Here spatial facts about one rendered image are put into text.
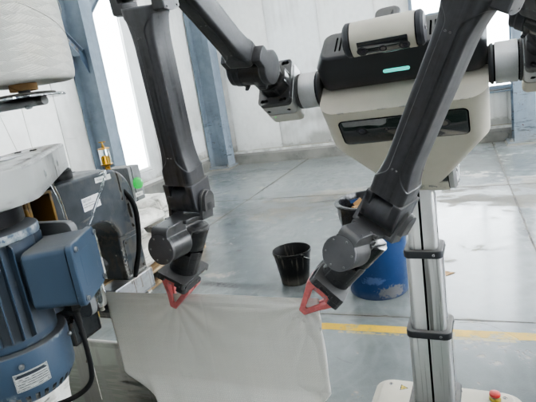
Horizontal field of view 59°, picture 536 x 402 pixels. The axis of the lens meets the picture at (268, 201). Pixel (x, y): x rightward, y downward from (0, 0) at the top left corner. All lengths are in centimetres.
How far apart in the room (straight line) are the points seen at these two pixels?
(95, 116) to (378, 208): 643
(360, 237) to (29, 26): 57
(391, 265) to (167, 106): 251
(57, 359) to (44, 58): 44
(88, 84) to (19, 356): 641
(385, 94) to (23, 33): 76
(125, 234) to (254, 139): 851
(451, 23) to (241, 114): 909
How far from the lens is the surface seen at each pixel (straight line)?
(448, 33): 66
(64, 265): 70
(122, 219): 118
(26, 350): 76
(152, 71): 83
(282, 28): 930
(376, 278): 319
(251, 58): 107
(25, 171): 72
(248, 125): 964
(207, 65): 965
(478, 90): 112
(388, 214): 77
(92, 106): 705
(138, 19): 83
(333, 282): 83
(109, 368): 176
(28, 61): 79
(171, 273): 95
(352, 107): 116
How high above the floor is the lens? 147
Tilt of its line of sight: 13 degrees down
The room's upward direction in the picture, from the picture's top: 9 degrees counter-clockwise
